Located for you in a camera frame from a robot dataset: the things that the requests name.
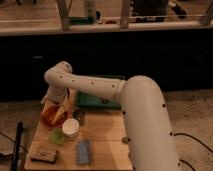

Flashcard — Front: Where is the red bowl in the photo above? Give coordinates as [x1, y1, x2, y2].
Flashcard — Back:
[41, 106, 68, 129]

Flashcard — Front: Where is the white cup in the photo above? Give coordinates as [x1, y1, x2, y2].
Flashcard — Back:
[62, 118, 79, 137]

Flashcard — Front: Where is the green tray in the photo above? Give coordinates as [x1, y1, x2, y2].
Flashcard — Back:
[75, 75, 126, 111]

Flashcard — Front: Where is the black pole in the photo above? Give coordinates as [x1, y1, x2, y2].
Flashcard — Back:
[11, 122, 24, 171]

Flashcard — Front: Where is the blue sponge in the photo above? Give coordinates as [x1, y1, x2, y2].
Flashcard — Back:
[76, 140, 90, 165]

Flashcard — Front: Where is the brown wooden block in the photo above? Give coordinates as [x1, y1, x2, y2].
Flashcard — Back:
[30, 147, 59, 164]

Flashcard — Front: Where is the yellow banana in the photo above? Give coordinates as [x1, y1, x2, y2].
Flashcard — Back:
[51, 100, 71, 125]

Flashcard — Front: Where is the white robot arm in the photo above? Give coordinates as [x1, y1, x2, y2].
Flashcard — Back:
[44, 61, 182, 171]

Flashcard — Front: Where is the small metal cup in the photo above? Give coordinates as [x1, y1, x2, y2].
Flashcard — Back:
[73, 109, 85, 125]

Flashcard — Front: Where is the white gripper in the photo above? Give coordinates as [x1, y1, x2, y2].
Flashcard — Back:
[41, 85, 67, 104]

